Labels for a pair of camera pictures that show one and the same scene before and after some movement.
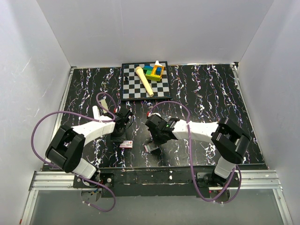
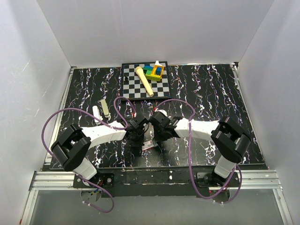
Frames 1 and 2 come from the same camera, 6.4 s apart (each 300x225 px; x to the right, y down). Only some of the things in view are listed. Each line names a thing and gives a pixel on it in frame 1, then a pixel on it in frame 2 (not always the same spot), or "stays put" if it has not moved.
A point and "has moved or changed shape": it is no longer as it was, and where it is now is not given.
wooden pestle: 144,80 stays put
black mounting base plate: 155,180 stays put
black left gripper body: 119,137 → 138,140
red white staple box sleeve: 126,144 has moved or changed shape
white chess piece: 157,63 stays put
